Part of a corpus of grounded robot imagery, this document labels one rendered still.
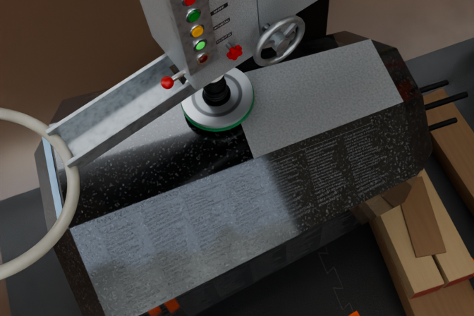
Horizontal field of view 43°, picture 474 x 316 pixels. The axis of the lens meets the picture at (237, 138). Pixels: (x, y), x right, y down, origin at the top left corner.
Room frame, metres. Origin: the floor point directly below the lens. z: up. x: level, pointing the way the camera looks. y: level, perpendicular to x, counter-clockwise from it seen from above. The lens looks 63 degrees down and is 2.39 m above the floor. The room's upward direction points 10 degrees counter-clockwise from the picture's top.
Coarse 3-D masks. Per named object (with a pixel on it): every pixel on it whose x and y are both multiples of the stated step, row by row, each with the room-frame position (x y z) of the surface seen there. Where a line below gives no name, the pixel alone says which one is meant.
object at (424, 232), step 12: (420, 180) 0.78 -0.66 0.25; (420, 192) 0.73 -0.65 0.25; (408, 204) 0.69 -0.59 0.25; (420, 204) 0.69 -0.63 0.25; (408, 216) 0.65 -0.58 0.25; (420, 216) 0.64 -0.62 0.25; (432, 216) 0.63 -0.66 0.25; (408, 228) 0.60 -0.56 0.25; (420, 228) 0.60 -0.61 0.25; (432, 228) 0.59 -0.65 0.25; (420, 240) 0.55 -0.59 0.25; (432, 240) 0.54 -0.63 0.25; (420, 252) 0.51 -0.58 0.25; (432, 252) 0.50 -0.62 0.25; (444, 252) 0.49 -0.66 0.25
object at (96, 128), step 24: (144, 72) 0.89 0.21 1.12; (168, 72) 0.90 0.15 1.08; (120, 96) 0.85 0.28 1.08; (144, 96) 0.84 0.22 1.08; (168, 96) 0.80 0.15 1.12; (72, 120) 0.79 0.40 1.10; (96, 120) 0.80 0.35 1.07; (120, 120) 0.78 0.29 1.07; (144, 120) 0.76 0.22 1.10; (72, 144) 0.74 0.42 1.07; (96, 144) 0.70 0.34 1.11
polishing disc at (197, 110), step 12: (228, 72) 0.99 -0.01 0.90; (240, 72) 0.98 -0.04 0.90; (228, 84) 0.94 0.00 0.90; (240, 84) 0.94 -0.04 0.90; (192, 96) 0.92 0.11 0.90; (240, 96) 0.90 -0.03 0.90; (252, 96) 0.89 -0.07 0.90; (192, 108) 0.88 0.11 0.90; (204, 108) 0.88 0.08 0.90; (216, 108) 0.87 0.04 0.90; (228, 108) 0.86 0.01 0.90; (240, 108) 0.86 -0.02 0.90; (192, 120) 0.85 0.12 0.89; (204, 120) 0.84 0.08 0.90; (216, 120) 0.83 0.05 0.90; (228, 120) 0.82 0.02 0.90
